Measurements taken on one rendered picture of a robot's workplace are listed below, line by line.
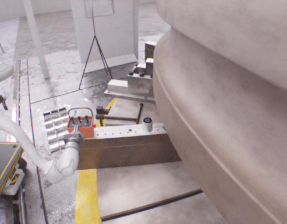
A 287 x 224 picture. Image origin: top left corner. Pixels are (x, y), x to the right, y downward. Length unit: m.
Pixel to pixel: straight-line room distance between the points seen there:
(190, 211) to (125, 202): 0.50
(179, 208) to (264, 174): 0.91
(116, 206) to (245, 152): 1.07
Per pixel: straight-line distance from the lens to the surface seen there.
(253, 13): 0.62
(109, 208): 1.61
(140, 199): 1.62
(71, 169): 1.14
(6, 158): 2.27
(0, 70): 1.73
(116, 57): 4.51
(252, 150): 0.86
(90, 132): 1.51
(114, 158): 1.70
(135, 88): 2.45
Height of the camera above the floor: 1.74
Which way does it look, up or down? 37 degrees down
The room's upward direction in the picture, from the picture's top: straight up
